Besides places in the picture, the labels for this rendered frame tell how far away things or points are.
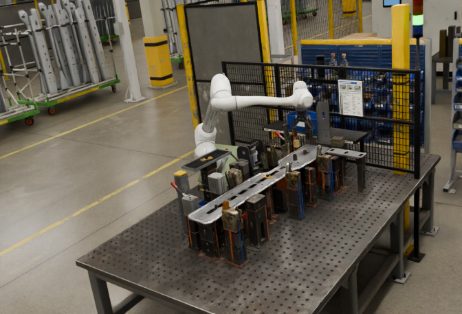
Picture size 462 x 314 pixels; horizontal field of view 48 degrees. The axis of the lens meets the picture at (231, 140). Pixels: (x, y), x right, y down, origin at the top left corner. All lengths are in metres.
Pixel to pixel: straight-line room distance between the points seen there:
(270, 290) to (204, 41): 4.04
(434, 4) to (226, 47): 4.92
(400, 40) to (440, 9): 6.13
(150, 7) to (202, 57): 4.86
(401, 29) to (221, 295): 2.25
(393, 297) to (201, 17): 3.91
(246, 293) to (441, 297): 1.68
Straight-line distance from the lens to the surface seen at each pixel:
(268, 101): 3.67
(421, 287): 4.23
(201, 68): 6.57
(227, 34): 6.18
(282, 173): 3.63
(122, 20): 10.37
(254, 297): 2.94
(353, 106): 4.25
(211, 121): 4.05
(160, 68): 11.33
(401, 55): 4.02
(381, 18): 10.46
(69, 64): 11.37
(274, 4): 8.12
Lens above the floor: 2.43
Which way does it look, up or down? 19 degrees down
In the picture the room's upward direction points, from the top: 7 degrees counter-clockwise
